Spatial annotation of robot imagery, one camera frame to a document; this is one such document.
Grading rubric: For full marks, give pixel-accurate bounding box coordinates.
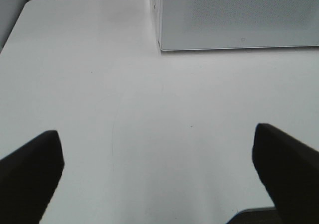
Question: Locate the white microwave door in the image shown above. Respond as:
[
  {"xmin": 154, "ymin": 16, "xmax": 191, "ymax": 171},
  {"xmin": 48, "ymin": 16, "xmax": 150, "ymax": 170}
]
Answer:
[{"xmin": 155, "ymin": 0, "xmax": 319, "ymax": 51}]

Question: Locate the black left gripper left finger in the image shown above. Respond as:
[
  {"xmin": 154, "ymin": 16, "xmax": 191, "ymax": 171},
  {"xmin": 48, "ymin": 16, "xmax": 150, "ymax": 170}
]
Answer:
[{"xmin": 0, "ymin": 130, "xmax": 64, "ymax": 224}]

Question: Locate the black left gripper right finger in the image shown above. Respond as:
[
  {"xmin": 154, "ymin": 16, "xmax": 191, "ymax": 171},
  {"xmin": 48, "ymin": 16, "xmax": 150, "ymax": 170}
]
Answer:
[{"xmin": 252, "ymin": 123, "xmax": 319, "ymax": 224}]

